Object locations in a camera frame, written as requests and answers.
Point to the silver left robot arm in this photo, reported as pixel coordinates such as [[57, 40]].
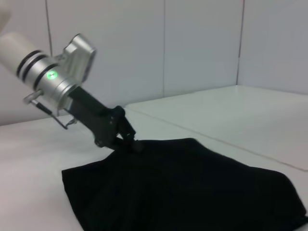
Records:
[[36, 69]]

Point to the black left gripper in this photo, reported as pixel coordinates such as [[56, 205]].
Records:
[[96, 115]]

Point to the black t-shirt with FREE print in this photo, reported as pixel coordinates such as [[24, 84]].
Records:
[[180, 187]]

